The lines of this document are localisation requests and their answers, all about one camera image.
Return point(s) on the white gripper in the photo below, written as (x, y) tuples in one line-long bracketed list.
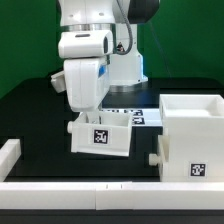
[(86, 71)]

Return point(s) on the large white drawer cabinet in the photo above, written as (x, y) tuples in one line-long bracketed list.
[(195, 127)]

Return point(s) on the white drawer with knob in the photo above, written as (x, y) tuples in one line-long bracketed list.
[(161, 157)]

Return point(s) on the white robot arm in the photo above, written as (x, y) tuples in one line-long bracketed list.
[(121, 17)]

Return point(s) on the white marker tag board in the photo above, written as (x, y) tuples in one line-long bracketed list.
[(140, 116)]

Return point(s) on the white front rail bar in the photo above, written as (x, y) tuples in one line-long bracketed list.
[(111, 196)]

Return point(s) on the white left rail block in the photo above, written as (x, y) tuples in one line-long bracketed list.
[(9, 154)]

